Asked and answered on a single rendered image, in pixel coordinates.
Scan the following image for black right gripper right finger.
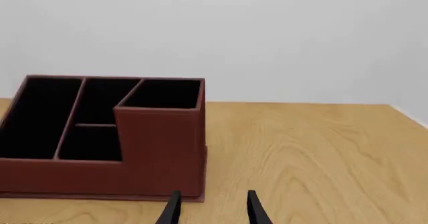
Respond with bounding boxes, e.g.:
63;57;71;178
247;190;276;224

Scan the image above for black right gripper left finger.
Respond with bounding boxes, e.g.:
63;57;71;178
154;190;183;224

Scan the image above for red-brown desk caddy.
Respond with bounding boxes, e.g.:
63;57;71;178
0;74;209;204

